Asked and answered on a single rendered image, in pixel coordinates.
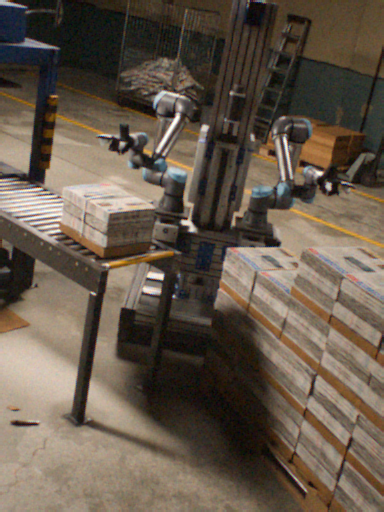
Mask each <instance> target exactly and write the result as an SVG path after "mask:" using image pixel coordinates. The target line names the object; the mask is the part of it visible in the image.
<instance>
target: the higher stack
mask: <svg viewBox="0 0 384 512"><path fill-rule="evenodd" d="M372 372H373V373H371V374H372V377H371V380H370V385H369V387H368V388H367V391H366V392H365V396H364V399H363V400H364V402H363V403H364V404H365V405H367V406H368V407H369V409H370V410H371V411H372V412H374V413H375V414H376V415H377V416H378V417H381V418H382V419H383V420H384V367H383V366H382V365H379V364H378V363H375V365H374V367H373V371H372ZM359 416H360V417H359V418H358V419H359V420H358V422H357V425H356V427H355V431H354V435H352V436H351V437H352V442H351V444H350V448H349V450H348V451H349V452H350V453H351V454H352V455H354V456H355V457H356V459H357V460H358V461H359V462H360V463H361V464H362V465H363V466H364V467H365V468H366V469H367V470H368V471H369V472H370V473H371V474H372V475H373V476H374V477H375V478H376V479H377V480H379V481H380V482H381V484H382V485H383V486H384V432H383V431H382V430H381V429H380V428H378V427H377V426H375V425H374V424H373V423H372V422H371V421H370V420H369V419H368V418H366V417H365V416H364V415H363V414H362V413H361V414H360V415H359ZM334 495H335V498H336V499H337V500H338V502H339V503H340V504H341V505H342V506H343V507H344V508H345V510H346V511H347V512H384V497H383V496H382V495H381V494H380V493H379V492H377V491H376V490H375V489H374V488H373V487H372V486H371V485H370V483H369V482H368V481H367V480H366V479H365V478H364V477H363V476H362V475H361V474H360V473H359V472H358V471H357V470H356V469H355V468H354V467H353V466H351V465H350V464H349V463H348V462H345V463H344V465H343V471H342V475H341V478H340V482H339V483H337V488H336V490H335V494H334Z"/></svg>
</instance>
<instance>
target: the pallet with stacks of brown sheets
mask: <svg viewBox="0 0 384 512"><path fill-rule="evenodd" d="M289 117H297V118H305V119H308V120H309V121H310V123H311V126H312V136H311V138H310V139H309V140H306V143H305V144H304V145H303V146H301V150H300V154H299V158H298V162H297V166H296V168H299V169H301V170H304V169H305V168H306V167H304V166H302V164H304V161H305V162H308V163H311V164H314V165H317V166H320V167H323V168H324V169H323V170H324V171H323V172H325V170H326V168H327V166H328V164H330V163H337V165H338V168H337V170H336V172H335V173H334V176H333V179H336V176H337V172H344V173H346V172H347V171H348V170H349V168H350V167H351V166H352V165H353V163H354V162H356V161H357V159H358V158H359V157H360V156H361V154H362V148H363V143H364V140H365V139H366V135H365V134H362V133H358V132H355V131H351V130H348V129H344V128H341V127H338V126H336V127H331V125H330V124H327V123H323V121H320V120H317V119H314V118H310V117H307V116H289ZM271 152H272V154H274V155H275V150H274V143H273V142H272V141H271V131H270V132H269V137H268V140H267V144H261V147H260V152H259V155H261V156H264V157H267V158H270V159H273V160H275V161H277V157H273V156H271Z"/></svg>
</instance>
